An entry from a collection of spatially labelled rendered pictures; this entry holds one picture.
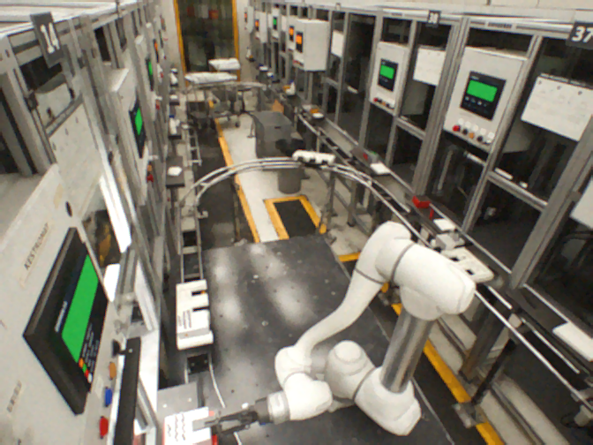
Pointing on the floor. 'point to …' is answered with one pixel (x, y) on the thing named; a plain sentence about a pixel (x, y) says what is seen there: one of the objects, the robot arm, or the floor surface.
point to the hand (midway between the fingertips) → (204, 427)
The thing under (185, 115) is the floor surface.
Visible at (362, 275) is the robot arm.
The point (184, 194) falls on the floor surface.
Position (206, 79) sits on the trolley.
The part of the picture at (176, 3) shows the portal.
